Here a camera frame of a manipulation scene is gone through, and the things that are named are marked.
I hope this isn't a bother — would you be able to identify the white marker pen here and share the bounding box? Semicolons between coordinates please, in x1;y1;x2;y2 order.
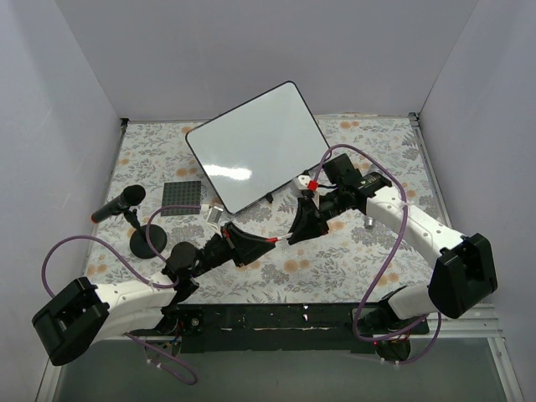
276;234;292;242

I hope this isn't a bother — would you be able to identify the white board with black frame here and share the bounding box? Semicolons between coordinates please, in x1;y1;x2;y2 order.
185;81;328;214

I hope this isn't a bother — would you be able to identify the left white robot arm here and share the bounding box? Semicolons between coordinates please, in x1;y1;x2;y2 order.
32;223;277;366

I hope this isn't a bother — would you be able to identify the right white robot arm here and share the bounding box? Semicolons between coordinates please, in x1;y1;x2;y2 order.
288;154;497;333

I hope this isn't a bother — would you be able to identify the silver microphone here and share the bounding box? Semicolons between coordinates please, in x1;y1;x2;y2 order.
363;164;379;230

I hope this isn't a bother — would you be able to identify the floral patterned table mat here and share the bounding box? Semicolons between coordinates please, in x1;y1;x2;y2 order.
109;118;443;304

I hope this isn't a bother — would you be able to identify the dark grey studded baseplate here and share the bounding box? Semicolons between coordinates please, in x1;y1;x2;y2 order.
161;181;202;216

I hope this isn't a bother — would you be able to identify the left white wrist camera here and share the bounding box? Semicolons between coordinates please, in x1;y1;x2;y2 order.
200;204;224;229

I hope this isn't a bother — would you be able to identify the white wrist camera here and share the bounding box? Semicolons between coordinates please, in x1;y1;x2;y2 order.
291;175;318;200
200;204;224;229

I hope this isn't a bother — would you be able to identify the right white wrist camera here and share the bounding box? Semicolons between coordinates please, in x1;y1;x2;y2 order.
291;175;318;200

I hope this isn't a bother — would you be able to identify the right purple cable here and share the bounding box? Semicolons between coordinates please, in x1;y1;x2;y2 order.
313;144;443;364

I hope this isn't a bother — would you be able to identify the black microphone with red ring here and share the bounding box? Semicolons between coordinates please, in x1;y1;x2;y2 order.
90;184;146;224

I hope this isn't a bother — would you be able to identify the black front mounting rail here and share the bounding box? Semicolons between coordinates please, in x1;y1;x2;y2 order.
167;301;428;355

